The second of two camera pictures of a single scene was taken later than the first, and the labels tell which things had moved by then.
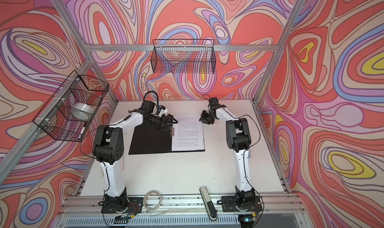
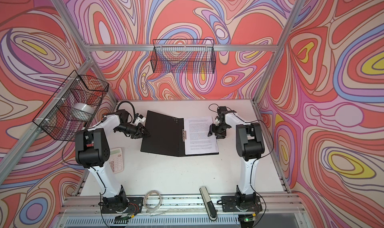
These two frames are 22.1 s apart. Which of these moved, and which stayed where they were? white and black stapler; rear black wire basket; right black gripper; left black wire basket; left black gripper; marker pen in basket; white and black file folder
Moved: left black gripper; white and black file folder; right black gripper
Stayed: rear black wire basket; white and black stapler; left black wire basket; marker pen in basket
